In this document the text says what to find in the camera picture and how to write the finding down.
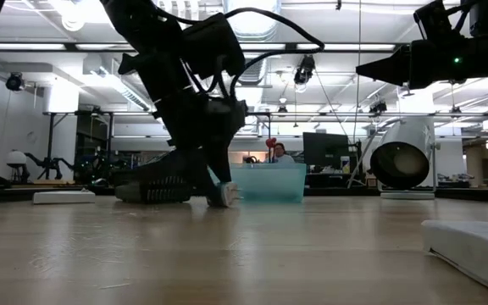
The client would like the black background metal frame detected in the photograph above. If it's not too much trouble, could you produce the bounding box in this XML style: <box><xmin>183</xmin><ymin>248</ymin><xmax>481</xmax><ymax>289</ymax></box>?
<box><xmin>42</xmin><ymin>109</ymin><xmax>488</xmax><ymax>183</ymax></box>

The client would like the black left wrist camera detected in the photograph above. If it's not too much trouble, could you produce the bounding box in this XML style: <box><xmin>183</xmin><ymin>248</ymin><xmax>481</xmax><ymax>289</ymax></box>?
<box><xmin>180</xmin><ymin>12</ymin><xmax>247</xmax><ymax>80</ymax></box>

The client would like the white cylindrical lamp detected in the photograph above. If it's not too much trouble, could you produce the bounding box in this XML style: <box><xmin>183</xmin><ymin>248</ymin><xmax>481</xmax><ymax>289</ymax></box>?
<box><xmin>369</xmin><ymin>116</ymin><xmax>442</xmax><ymax>201</ymax></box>

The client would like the dark shelf cabinet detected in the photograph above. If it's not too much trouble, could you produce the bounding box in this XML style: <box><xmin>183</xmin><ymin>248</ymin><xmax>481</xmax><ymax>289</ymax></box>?
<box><xmin>76</xmin><ymin>114</ymin><xmax>114</xmax><ymax>170</ymax></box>

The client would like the white globe lamp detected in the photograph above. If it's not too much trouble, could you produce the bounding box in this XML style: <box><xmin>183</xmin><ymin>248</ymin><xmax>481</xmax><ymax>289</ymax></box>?
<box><xmin>6</xmin><ymin>149</ymin><xmax>28</xmax><ymax>183</ymax></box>

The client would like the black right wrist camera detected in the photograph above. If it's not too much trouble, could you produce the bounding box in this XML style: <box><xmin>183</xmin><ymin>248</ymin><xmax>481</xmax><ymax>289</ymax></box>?
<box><xmin>413</xmin><ymin>0</ymin><xmax>469</xmax><ymax>43</ymax></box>

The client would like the white printed box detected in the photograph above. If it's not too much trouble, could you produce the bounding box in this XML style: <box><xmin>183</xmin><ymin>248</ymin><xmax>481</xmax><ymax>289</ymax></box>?
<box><xmin>32</xmin><ymin>189</ymin><xmax>97</xmax><ymax>206</ymax></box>

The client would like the teal translucent plastic bin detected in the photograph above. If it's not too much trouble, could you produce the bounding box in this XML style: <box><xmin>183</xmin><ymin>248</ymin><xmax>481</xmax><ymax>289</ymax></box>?
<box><xmin>207</xmin><ymin>163</ymin><xmax>308</xmax><ymax>204</ymax></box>

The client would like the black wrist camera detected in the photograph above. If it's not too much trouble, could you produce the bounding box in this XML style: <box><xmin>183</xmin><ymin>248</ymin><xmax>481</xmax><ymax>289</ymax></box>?
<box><xmin>413</xmin><ymin>0</ymin><xmax>469</xmax><ymax>43</ymax></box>
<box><xmin>180</xmin><ymin>12</ymin><xmax>247</xmax><ymax>80</ymax></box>

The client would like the black computer monitor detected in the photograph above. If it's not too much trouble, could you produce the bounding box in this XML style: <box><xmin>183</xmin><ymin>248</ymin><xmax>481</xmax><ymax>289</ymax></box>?
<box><xmin>302</xmin><ymin>131</ymin><xmax>351</xmax><ymax>169</ymax></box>

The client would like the silver ventilation duct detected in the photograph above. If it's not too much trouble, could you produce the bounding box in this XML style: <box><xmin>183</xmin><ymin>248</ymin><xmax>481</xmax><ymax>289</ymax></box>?
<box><xmin>226</xmin><ymin>0</ymin><xmax>282</xmax><ymax>86</ymax></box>

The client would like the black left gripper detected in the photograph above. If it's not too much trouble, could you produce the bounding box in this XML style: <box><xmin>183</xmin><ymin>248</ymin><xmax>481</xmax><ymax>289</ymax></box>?
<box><xmin>153</xmin><ymin>90</ymin><xmax>250</xmax><ymax>205</ymax></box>

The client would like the small blue white charger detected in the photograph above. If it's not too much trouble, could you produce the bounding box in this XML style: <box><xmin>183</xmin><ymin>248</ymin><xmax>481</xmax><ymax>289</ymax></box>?
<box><xmin>207</xmin><ymin>180</ymin><xmax>241</xmax><ymax>209</ymax></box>

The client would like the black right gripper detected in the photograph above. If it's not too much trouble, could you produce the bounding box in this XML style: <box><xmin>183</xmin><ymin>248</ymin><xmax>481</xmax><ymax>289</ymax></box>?
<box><xmin>355</xmin><ymin>36</ymin><xmax>488</xmax><ymax>91</ymax></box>

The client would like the black mesh basket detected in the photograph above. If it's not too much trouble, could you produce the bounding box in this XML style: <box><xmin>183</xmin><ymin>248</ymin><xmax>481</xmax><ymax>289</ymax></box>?
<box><xmin>114</xmin><ymin>147</ymin><xmax>211</xmax><ymax>205</ymax></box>

